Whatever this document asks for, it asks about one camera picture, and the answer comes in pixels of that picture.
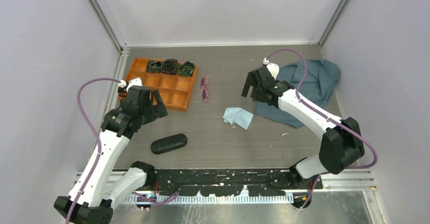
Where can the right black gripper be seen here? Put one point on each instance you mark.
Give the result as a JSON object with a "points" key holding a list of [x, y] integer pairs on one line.
{"points": [[249, 83]]}

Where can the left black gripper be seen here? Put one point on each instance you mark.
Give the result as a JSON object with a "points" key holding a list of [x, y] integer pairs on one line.
{"points": [[154, 114]]}

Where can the light blue cleaning cloth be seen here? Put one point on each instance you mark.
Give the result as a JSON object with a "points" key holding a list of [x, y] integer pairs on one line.
{"points": [[238, 116]]}

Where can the black glasses case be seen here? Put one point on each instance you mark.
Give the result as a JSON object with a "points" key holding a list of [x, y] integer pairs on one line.
{"points": [[168, 143]]}

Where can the purple sunglasses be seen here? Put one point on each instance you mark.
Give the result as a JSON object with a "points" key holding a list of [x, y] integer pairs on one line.
{"points": [[204, 89]]}

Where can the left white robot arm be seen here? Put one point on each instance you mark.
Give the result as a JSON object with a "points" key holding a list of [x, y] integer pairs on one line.
{"points": [[91, 200]]}

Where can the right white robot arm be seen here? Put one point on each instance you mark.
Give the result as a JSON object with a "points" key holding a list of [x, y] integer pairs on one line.
{"points": [[340, 138]]}

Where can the orange compartment tray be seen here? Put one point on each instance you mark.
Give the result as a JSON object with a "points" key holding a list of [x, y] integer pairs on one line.
{"points": [[176, 91]]}

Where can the dark green rolled tie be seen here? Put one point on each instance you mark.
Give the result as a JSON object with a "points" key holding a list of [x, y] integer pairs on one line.
{"points": [[154, 66]]}

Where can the dark brown rolled tie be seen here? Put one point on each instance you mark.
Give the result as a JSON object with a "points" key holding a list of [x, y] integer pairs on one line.
{"points": [[170, 66]]}

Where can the green yellow rolled tie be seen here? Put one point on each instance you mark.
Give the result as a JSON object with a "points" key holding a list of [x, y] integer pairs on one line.
{"points": [[186, 69]]}

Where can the dark teal cloth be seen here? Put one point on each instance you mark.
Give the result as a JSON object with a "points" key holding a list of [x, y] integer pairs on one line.
{"points": [[322, 78]]}

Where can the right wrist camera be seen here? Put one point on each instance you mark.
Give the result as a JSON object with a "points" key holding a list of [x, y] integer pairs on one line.
{"points": [[272, 67]]}

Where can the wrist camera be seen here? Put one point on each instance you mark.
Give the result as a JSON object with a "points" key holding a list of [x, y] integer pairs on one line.
{"points": [[272, 67], [124, 86]]}

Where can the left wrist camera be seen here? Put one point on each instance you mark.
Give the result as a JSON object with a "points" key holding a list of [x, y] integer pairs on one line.
{"points": [[124, 86]]}

